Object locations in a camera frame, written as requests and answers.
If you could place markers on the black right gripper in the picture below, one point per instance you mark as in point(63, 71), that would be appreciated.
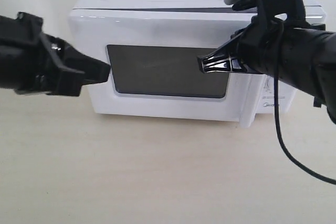
point(252, 50)

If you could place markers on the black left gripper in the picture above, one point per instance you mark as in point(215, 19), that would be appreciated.
point(50, 74)

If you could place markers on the white microwave door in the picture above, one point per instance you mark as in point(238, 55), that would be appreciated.
point(154, 68)

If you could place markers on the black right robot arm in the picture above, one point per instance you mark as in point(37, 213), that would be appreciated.
point(300, 55)

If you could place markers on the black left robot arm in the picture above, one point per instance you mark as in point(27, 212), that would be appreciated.
point(16, 49)

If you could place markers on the white microwave oven body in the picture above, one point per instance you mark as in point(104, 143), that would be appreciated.
point(183, 6)

